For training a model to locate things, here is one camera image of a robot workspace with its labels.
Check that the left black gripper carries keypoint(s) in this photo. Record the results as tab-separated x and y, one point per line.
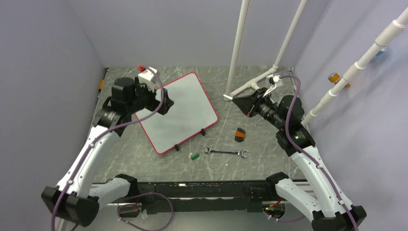
155	103

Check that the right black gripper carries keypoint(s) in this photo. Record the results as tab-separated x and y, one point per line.
245	104

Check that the pink framed whiteboard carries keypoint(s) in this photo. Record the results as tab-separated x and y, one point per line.
191	113

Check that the green marker cap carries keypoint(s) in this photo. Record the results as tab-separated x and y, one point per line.
193	157

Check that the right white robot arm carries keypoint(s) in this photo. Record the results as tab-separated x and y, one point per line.
329	209

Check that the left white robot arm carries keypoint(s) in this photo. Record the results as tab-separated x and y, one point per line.
73	198

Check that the silver open end wrench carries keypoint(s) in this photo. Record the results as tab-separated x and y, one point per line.
240	153

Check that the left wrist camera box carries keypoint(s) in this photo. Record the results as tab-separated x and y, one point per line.
147	78

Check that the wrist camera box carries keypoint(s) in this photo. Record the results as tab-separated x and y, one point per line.
275	82
147	78

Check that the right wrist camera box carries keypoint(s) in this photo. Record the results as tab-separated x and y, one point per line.
275	82

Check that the orange wall knob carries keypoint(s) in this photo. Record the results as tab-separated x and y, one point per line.
334	78

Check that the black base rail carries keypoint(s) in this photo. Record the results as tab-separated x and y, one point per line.
206	196

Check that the blue wall knob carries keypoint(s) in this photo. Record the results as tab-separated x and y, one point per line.
381	51

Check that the white pvc pipe frame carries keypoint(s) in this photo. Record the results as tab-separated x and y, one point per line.
330	36

